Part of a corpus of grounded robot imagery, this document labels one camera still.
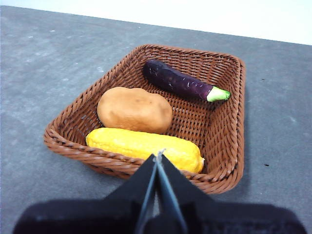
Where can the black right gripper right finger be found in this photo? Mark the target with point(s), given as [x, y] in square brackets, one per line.
[219, 219]

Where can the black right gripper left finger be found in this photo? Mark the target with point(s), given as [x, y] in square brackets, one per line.
[97, 217]

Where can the brown wicker basket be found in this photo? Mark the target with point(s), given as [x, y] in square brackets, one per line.
[214, 146]

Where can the yellow corn cob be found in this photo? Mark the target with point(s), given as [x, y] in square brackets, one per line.
[136, 143]

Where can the brown potato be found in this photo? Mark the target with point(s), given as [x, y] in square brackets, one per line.
[134, 109]

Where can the purple eggplant with green stem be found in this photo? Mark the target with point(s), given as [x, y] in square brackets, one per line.
[175, 80]

